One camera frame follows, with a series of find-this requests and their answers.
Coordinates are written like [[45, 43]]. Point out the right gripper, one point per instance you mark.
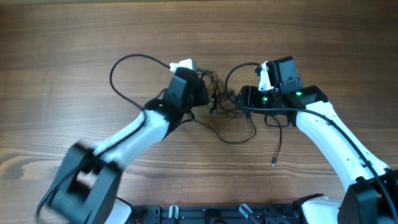
[[249, 95]]

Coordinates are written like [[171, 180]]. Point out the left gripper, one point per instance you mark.
[[202, 99]]

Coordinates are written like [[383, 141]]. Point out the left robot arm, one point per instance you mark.
[[85, 186]]

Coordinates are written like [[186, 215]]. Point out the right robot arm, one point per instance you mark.
[[370, 184]]

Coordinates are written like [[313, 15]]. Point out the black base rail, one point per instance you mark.
[[280, 213]]

